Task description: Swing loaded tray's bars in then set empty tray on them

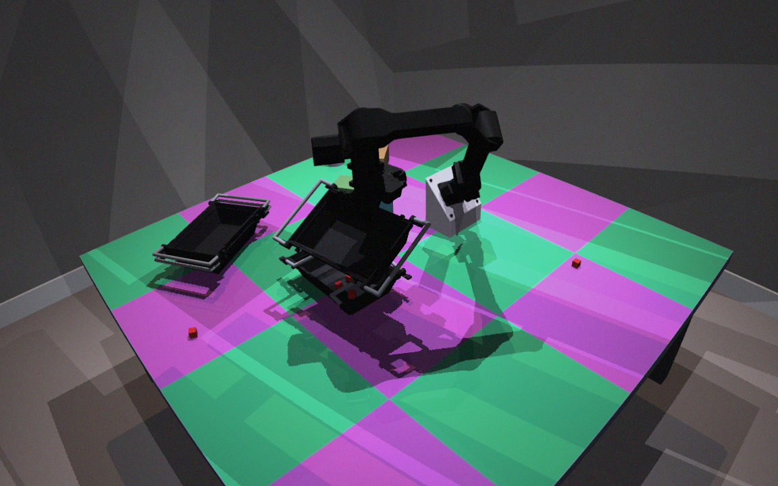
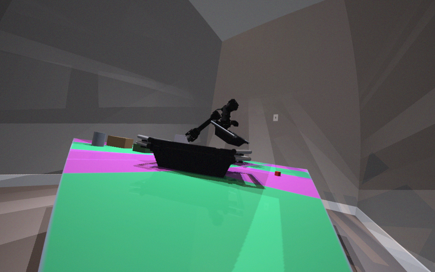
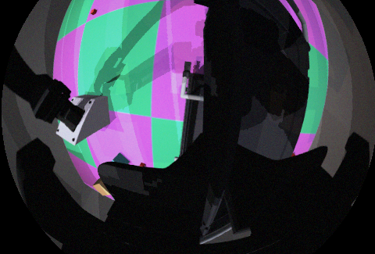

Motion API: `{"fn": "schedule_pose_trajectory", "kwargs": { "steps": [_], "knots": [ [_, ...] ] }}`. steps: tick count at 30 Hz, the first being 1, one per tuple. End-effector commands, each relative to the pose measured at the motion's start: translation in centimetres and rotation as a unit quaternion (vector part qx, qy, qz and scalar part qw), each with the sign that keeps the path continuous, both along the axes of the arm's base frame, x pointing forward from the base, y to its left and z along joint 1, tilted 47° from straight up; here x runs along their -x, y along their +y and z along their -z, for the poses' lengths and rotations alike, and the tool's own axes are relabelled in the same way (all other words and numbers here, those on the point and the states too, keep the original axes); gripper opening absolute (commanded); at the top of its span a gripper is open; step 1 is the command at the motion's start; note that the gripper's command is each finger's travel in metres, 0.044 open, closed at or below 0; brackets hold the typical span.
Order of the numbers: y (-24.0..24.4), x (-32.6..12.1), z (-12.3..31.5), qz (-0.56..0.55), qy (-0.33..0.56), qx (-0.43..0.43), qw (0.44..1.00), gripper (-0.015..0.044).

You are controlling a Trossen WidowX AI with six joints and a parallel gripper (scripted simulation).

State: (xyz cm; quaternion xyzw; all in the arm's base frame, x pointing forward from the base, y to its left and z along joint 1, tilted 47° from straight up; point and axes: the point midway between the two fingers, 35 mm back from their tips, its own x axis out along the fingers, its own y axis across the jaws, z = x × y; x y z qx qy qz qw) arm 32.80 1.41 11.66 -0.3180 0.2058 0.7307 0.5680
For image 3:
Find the teal cube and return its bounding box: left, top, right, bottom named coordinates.
left=112, top=154, right=130, bottom=164

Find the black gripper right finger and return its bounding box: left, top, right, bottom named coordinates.
left=224, top=144, right=328, bottom=234

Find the tan cube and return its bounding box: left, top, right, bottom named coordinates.
left=93, top=178, right=110, bottom=195

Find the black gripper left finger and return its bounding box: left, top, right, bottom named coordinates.
left=98, top=133, right=210, bottom=233

